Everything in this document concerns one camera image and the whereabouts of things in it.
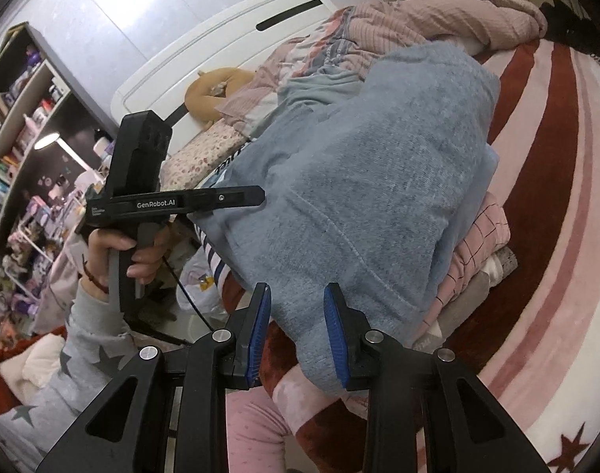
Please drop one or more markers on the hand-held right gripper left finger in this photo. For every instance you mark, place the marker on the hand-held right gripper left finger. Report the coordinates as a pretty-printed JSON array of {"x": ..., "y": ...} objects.
[{"x": 259, "y": 335}]

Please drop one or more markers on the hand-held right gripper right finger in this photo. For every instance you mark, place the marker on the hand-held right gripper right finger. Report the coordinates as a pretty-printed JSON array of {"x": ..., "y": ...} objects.
[{"x": 337, "y": 335}]

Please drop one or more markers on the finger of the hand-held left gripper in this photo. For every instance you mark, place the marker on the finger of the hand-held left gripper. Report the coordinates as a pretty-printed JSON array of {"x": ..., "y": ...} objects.
[{"x": 231, "y": 198}]

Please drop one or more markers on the grey-blue pants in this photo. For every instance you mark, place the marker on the grey-blue pants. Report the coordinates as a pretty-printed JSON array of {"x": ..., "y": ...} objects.
[{"x": 359, "y": 182}]

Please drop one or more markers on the person's left hand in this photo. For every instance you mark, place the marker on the person's left hand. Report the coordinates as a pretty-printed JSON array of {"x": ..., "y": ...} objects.
[{"x": 105, "y": 251}]

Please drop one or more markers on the floral pillow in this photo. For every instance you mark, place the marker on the floral pillow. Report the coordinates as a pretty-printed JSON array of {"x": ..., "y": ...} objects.
[{"x": 201, "y": 150}]

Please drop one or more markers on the plastic bag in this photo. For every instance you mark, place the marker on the plastic bag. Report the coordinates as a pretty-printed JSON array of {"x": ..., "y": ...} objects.
[{"x": 201, "y": 281}]

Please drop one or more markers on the desk lamp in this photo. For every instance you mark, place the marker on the desk lamp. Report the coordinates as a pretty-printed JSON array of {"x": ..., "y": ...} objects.
[{"x": 53, "y": 142}]

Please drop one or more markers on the tan plush toy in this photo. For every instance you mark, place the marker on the tan plush toy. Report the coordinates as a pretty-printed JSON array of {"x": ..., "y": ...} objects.
[{"x": 201, "y": 93}]

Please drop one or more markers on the person's pink trouser leg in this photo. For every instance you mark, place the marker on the person's pink trouser leg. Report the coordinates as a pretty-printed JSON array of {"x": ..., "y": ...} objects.
[{"x": 250, "y": 428}]

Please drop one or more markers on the cluttered storage shelf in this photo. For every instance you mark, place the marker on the cluttered storage shelf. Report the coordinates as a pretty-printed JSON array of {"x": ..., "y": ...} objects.
[{"x": 14, "y": 157}]

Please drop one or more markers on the white headboard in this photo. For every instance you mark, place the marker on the white headboard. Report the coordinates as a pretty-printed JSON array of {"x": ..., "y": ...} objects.
[{"x": 206, "y": 44}]

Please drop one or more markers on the grey folded garment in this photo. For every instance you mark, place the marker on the grey folded garment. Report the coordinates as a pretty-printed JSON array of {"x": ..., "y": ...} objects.
[{"x": 472, "y": 300}]

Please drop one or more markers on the pink checked folded garment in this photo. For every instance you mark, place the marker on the pink checked folded garment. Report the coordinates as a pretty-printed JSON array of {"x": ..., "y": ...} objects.
[{"x": 482, "y": 231}]

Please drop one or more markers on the printed polka dot blanket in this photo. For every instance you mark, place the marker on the printed polka dot blanket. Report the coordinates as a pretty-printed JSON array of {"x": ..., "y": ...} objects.
[{"x": 551, "y": 256}]

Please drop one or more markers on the red and white cloth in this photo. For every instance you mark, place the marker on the red and white cloth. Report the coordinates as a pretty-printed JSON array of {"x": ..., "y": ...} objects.
[{"x": 14, "y": 354}]

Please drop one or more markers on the pink quilt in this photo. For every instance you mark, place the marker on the pink quilt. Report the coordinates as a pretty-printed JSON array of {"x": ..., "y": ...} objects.
[{"x": 403, "y": 19}]

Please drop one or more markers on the black clothing pile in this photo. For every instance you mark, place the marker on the black clothing pile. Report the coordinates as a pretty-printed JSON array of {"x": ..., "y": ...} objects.
[{"x": 566, "y": 24}]

